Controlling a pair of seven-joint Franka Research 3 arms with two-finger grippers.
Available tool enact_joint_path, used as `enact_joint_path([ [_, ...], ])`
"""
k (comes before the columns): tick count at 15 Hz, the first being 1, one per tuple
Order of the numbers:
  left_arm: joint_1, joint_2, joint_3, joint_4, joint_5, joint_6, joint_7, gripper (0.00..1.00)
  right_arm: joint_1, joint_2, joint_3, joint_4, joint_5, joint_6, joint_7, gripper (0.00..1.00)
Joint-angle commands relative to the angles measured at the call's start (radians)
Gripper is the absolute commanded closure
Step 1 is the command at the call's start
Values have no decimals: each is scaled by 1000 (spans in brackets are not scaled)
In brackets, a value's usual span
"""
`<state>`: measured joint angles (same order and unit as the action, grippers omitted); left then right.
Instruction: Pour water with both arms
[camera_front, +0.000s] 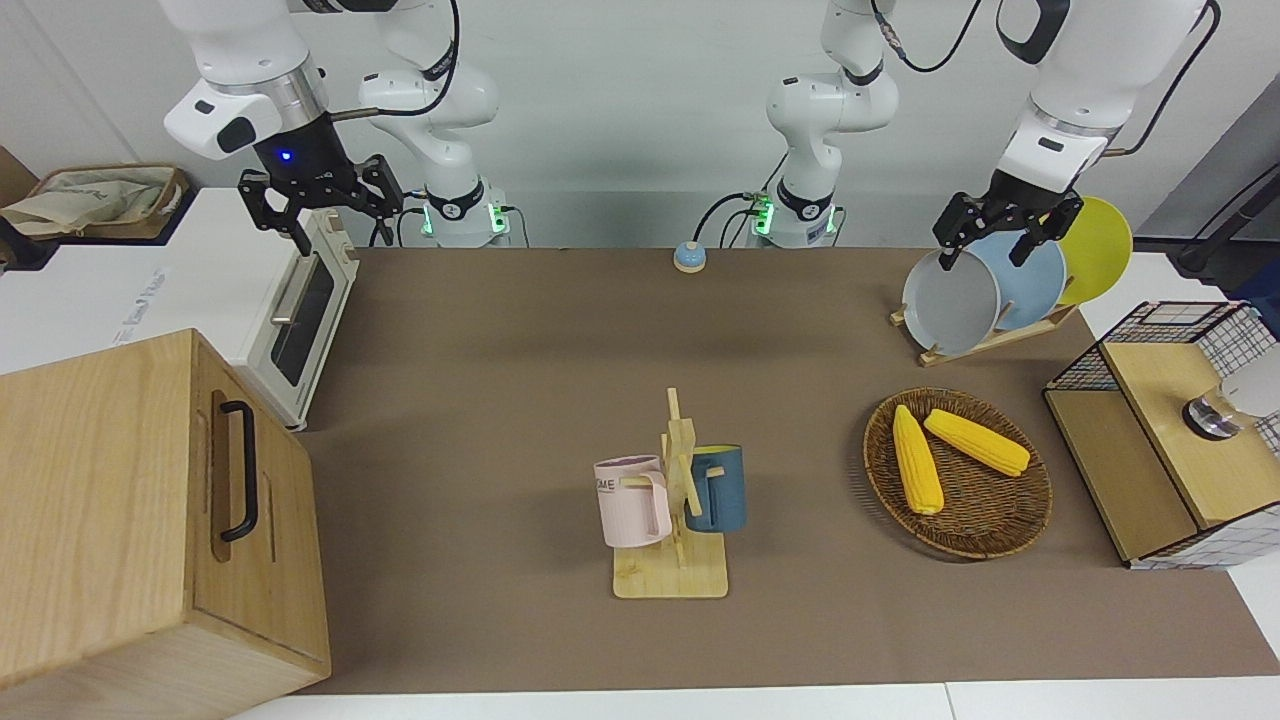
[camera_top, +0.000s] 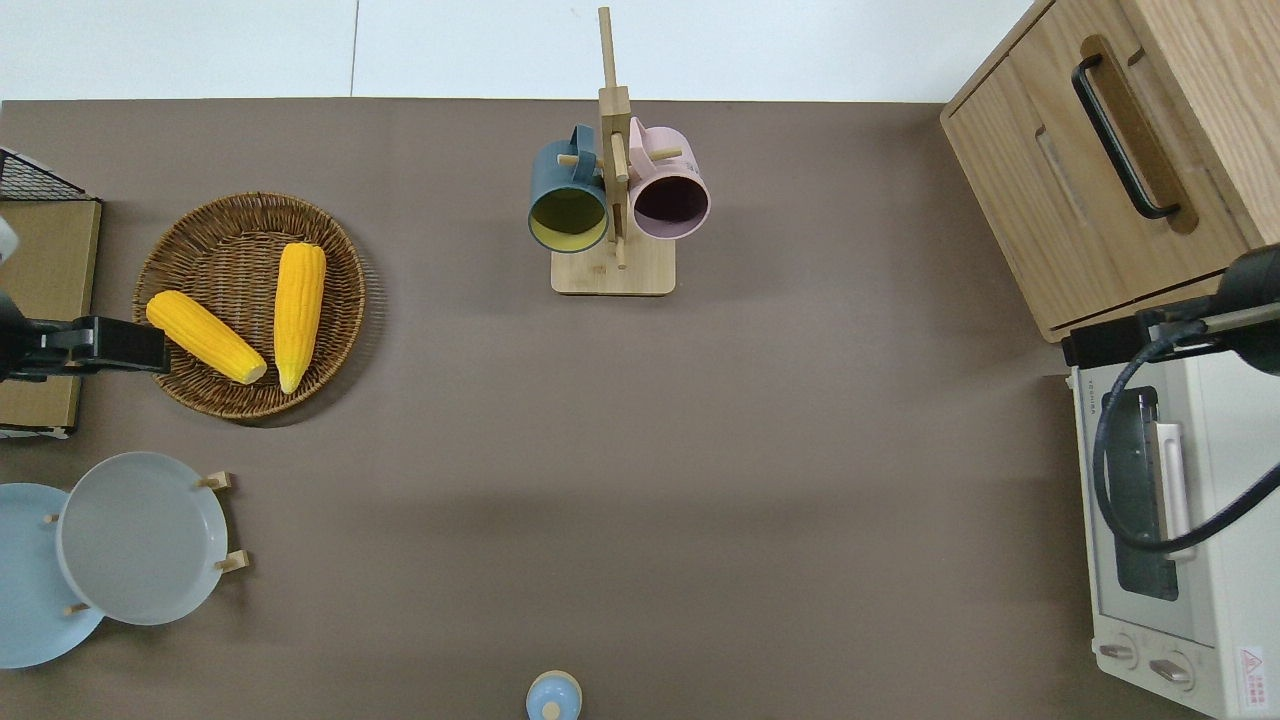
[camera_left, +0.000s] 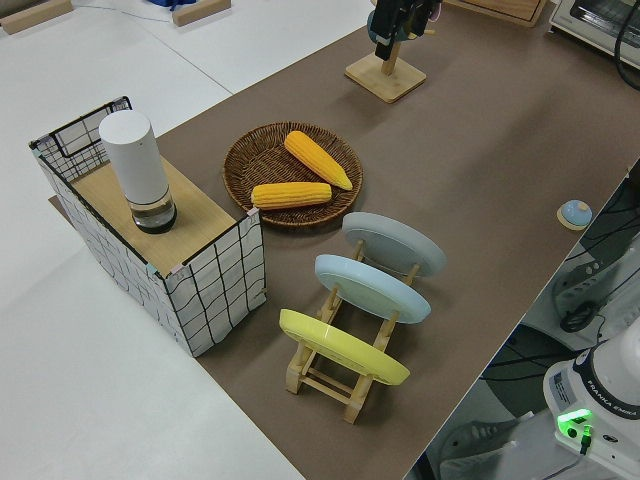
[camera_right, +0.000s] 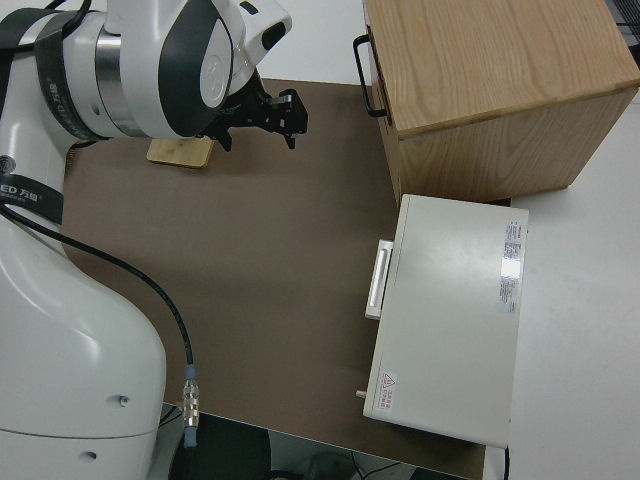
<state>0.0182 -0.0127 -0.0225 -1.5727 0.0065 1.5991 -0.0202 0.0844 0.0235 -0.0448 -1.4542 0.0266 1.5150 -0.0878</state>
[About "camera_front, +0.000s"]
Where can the brown woven tray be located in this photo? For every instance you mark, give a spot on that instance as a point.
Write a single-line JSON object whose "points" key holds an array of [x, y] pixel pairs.
{"points": [[175, 200]]}

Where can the brown cardboard box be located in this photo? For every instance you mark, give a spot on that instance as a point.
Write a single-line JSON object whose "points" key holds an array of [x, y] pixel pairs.
{"points": [[15, 175]]}

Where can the light blue plate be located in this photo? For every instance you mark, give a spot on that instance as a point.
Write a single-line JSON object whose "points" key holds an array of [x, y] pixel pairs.
{"points": [[1035, 285]]}

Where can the yellow corn cob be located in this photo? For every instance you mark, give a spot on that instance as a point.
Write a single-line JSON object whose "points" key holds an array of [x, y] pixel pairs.
{"points": [[918, 465], [980, 443]]}

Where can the black stand leg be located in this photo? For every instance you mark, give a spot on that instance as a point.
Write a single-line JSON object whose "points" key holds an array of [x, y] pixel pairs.
{"points": [[1220, 225]]}

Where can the grey plate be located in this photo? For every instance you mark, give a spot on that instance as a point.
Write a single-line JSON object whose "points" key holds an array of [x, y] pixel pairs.
{"points": [[950, 305]]}

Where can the cream toaster oven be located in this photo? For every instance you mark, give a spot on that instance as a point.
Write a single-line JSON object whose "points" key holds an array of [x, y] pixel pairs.
{"points": [[200, 280]]}

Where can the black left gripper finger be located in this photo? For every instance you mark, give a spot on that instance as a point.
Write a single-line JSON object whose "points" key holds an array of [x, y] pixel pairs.
{"points": [[1055, 222], [960, 220]]}

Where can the light wooden cabinet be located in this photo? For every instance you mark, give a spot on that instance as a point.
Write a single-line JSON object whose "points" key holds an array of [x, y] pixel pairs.
{"points": [[100, 500]]}

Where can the blue round bell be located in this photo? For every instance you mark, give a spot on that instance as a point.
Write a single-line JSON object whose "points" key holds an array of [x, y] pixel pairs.
{"points": [[689, 260]]}

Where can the beige cloth bag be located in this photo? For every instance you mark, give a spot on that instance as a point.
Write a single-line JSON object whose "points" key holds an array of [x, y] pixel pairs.
{"points": [[90, 200]]}

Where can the yellow plate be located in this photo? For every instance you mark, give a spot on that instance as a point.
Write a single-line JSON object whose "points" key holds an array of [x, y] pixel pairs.
{"points": [[1100, 250]]}

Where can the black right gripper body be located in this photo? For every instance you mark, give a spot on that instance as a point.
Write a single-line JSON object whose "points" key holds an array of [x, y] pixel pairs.
{"points": [[300, 160]]}

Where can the pink mug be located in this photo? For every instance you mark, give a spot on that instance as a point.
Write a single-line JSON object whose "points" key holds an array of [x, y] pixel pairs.
{"points": [[625, 510]]}

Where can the wooden mug tree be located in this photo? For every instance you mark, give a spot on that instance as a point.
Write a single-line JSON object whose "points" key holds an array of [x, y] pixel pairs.
{"points": [[670, 580]]}

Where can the dark blue mug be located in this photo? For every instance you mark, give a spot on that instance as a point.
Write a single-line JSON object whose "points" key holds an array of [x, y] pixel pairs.
{"points": [[725, 490]]}

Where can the brown wicker basket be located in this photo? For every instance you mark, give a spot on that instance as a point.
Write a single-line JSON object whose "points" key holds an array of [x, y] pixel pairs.
{"points": [[990, 510]]}

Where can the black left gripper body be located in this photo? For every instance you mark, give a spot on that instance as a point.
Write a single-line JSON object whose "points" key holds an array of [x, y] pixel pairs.
{"points": [[1020, 200]]}

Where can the wooden plate rack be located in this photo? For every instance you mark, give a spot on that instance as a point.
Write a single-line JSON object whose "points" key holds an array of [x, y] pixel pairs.
{"points": [[1000, 338]]}

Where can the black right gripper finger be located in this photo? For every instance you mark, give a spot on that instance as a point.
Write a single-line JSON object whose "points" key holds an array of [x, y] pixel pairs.
{"points": [[270, 200], [385, 190]]}

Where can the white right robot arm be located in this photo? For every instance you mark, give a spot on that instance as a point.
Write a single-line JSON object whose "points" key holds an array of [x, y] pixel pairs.
{"points": [[250, 50]]}

